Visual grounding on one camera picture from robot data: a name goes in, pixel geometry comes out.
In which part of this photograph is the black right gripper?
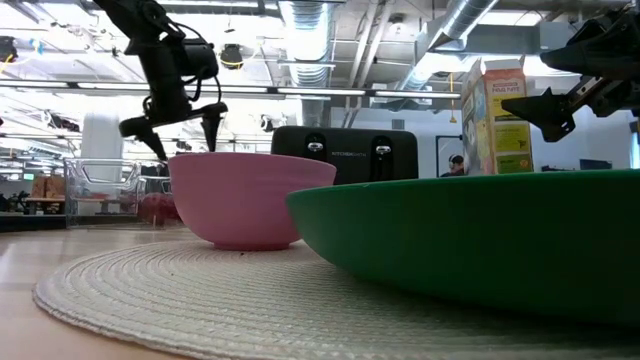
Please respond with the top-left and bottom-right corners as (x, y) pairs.
(501, 17), (640, 144)

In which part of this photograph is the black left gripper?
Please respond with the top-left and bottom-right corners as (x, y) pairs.
(118, 37), (230, 163)

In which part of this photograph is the red apple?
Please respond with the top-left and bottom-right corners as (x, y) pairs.
(137, 192), (182, 226)

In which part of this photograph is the orange yellow carton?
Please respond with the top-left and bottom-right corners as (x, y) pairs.
(460, 56), (535, 177)

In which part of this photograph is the small clear plastic bin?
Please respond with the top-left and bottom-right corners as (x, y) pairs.
(138, 174), (174, 226)

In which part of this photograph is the white round column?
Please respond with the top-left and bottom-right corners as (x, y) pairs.
(80, 112), (125, 161)

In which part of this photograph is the pink plastic bowl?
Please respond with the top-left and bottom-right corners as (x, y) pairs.
(167, 152), (338, 252)

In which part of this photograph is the large clear plastic bin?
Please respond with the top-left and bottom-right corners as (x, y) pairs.
(63, 158), (143, 226)

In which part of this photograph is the long ceiling light bar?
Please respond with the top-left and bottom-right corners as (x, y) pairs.
(0, 79), (462, 100)

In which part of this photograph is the person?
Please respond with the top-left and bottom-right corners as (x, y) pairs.
(439, 153), (466, 179)

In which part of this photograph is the black toaster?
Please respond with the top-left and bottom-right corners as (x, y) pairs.
(270, 125), (420, 187)

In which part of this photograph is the white woven round placemat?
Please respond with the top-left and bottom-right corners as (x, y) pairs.
(32, 239), (640, 360)

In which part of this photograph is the green plate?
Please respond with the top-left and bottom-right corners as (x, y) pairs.
(285, 168), (640, 326)

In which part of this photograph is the black dome ceiling camera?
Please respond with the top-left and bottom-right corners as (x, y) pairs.
(219, 43), (245, 71)

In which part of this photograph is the silver ribbed ventilation duct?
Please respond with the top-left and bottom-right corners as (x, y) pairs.
(277, 0), (334, 129)

